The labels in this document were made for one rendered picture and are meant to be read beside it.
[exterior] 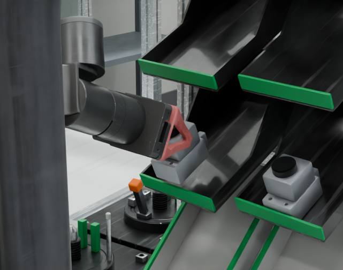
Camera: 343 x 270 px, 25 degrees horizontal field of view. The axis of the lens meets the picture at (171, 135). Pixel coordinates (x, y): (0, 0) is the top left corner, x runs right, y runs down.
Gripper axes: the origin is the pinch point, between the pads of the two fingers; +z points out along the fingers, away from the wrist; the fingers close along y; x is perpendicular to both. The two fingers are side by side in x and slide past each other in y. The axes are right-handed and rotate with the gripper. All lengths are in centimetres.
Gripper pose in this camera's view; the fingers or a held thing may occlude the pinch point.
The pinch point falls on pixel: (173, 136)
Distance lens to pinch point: 100.7
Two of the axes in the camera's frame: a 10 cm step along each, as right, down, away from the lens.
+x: -2.9, 9.6, -0.3
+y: -7.5, -2.0, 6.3
